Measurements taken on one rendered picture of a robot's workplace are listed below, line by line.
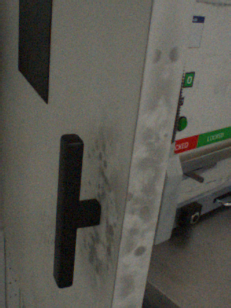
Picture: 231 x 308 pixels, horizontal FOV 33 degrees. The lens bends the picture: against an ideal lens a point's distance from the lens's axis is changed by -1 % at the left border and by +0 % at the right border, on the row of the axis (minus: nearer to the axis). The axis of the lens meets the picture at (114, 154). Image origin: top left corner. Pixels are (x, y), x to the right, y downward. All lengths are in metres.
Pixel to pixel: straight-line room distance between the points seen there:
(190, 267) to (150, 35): 0.72
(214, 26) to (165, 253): 0.51
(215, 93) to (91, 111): 0.61
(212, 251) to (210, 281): 0.11
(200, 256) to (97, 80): 0.69
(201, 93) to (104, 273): 0.60
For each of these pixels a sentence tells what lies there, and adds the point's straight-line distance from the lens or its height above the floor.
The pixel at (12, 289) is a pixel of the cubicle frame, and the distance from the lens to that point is 1.16.
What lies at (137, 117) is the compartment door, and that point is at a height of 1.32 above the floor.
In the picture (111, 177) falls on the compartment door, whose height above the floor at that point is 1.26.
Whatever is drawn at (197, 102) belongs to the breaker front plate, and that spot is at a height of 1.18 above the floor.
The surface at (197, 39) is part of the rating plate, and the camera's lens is 0.82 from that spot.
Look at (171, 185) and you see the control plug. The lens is 0.70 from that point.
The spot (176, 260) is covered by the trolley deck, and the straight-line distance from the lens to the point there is 0.92.
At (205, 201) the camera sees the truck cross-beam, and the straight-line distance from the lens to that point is 1.05.
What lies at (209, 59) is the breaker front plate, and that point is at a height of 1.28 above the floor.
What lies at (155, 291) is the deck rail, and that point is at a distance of 0.74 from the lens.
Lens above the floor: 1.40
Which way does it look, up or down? 23 degrees down
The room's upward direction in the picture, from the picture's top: 7 degrees clockwise
